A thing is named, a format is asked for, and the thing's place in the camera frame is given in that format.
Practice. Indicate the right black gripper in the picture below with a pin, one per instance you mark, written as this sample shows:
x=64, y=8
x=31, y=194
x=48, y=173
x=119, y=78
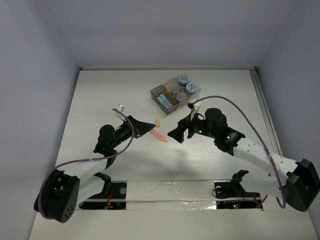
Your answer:
x=177, y=133

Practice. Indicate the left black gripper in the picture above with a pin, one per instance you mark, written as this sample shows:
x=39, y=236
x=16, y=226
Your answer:
x=133, y=126

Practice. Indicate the orange highlighter marker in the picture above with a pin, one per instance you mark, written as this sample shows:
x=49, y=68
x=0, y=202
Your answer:
x=158, y=135

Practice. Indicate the orange marker cap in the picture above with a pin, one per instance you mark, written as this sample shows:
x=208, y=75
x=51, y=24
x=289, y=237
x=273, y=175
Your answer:
x=157, y=122

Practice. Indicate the clear jar of pins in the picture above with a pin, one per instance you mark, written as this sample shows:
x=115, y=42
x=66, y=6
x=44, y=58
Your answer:
x=174, y=90
x=181, y=96

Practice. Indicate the green highlighter marker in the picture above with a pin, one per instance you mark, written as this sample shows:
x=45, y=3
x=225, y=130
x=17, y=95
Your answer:
x=161, y=101

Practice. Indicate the blue marker cap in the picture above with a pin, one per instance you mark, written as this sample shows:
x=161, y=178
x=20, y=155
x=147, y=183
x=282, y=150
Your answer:
x=162, y=97

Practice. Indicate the blue highlighter marker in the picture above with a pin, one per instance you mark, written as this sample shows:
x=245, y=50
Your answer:
x=167, y=104

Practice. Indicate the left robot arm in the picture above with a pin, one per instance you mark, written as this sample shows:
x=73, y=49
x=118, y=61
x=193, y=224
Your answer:
x=71, y=183

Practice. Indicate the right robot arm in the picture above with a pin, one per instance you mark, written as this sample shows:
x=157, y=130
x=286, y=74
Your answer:
x=296, y=182

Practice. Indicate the amber plastic container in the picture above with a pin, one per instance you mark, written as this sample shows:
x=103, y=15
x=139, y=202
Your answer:
x=174, y=82

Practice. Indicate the clear plastic container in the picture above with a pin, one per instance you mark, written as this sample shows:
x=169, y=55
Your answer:
x=194, y=96

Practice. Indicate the dark grey plastic container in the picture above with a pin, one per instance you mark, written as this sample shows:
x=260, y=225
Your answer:
x=155, y=92

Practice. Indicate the silver foil tape strip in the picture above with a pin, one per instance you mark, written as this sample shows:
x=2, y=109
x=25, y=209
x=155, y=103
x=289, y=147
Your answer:
x=184, y=195

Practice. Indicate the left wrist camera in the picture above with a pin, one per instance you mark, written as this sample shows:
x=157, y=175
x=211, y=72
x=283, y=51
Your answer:
x=119, y=111

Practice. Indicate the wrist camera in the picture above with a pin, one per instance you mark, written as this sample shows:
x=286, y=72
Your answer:
x=119, y=111
x=194, y=105

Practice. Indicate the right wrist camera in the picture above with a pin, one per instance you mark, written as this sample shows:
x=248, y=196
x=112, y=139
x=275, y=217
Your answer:
x=194, y=105

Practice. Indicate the aluminium rail right edge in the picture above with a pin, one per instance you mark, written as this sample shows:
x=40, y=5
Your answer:
x=265, y=141

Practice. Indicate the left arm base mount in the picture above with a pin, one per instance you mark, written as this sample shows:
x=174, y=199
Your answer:
x=101, y=193

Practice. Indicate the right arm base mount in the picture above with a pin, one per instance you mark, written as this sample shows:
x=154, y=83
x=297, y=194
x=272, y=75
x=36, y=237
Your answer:
x=230, y=195

